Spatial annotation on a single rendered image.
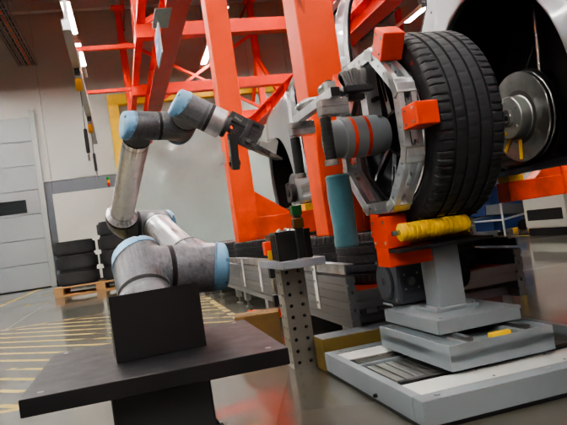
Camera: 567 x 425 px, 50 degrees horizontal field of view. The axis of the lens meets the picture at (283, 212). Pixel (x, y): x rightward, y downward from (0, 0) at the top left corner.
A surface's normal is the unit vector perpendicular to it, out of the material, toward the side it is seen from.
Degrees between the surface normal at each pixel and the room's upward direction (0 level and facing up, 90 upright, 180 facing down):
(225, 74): 90
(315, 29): 90
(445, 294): 90
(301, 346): 90
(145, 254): 44
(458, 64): 64
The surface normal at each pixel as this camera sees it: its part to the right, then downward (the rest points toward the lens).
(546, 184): 0.25, -0.06
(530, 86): -0.95, 0.14
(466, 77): 0.20, -0.35
